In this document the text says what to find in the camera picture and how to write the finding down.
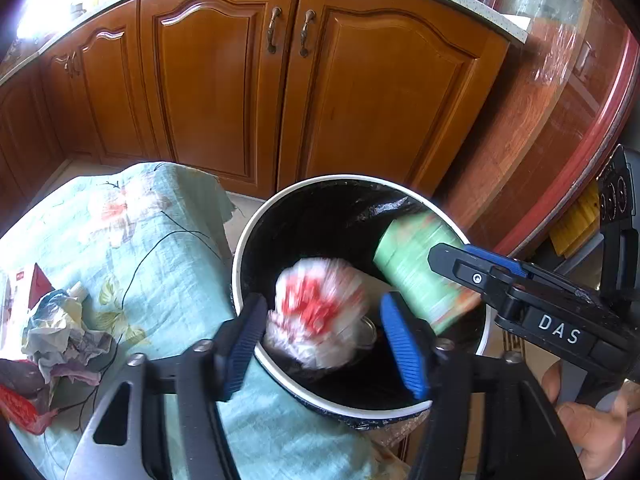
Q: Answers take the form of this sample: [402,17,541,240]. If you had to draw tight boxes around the green milk drink carton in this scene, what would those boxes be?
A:
[373,211,480,334]

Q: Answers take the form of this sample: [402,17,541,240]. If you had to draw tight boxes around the red white wrapper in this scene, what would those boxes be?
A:
[262,258,369,370]

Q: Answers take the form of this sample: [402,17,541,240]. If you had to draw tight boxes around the grey wrapper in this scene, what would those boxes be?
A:
[22,289,113,387]

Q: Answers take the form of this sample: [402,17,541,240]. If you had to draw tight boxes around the white milk carton 1928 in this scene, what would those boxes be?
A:
[1,262,53,361]

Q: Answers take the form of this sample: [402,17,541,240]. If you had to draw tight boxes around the red snack bag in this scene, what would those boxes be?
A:
[0,359,58,436]

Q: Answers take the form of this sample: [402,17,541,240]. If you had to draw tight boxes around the white rim trash bin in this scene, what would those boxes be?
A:
[232,174,490,429]

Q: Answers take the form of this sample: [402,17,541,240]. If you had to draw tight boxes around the black trash bag liner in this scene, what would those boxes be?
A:
[236,179,490,434]

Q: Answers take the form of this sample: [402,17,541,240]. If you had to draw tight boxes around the wooden lower kitchen cabinets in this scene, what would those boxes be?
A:
[1,0,509,214]

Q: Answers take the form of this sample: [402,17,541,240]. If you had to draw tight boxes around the person right hand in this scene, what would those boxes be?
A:
[541,361,639,479]

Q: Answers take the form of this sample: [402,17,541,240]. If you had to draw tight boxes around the floral teal tablecloth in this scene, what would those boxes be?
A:
[1,162,385,479]

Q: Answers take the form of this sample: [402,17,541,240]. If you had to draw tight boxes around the wooden glass door frame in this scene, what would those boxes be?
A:
[437,0,639,255]

